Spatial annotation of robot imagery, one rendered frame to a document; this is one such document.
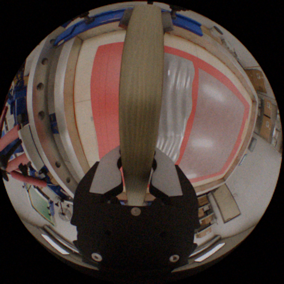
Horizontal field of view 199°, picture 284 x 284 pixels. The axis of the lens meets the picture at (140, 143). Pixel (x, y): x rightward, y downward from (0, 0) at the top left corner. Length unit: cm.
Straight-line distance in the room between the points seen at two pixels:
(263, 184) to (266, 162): 66
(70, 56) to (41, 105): 12
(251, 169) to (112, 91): 382
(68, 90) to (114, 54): 12
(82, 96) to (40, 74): 14
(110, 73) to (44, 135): 20
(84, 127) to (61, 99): 9
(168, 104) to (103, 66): 15
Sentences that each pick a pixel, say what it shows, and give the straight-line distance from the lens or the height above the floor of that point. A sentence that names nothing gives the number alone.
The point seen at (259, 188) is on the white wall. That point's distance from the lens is 387.
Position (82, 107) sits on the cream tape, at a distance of 20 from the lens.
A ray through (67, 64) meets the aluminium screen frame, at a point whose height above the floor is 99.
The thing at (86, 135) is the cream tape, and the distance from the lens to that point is 21.
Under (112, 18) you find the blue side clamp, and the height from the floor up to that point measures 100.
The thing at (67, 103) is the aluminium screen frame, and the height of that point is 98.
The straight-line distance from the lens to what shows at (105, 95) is 17.
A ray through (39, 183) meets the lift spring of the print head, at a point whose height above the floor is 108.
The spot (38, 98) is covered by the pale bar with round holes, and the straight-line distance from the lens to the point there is 24.
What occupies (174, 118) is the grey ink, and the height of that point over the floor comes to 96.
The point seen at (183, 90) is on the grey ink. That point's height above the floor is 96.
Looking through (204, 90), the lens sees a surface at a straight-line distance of 22.
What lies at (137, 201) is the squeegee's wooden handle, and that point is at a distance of 15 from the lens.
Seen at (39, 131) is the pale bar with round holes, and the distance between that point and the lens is 24.
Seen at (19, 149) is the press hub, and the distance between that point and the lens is 79.
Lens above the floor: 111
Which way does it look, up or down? 61 degrees down
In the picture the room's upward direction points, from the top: 179 degrees clockwise
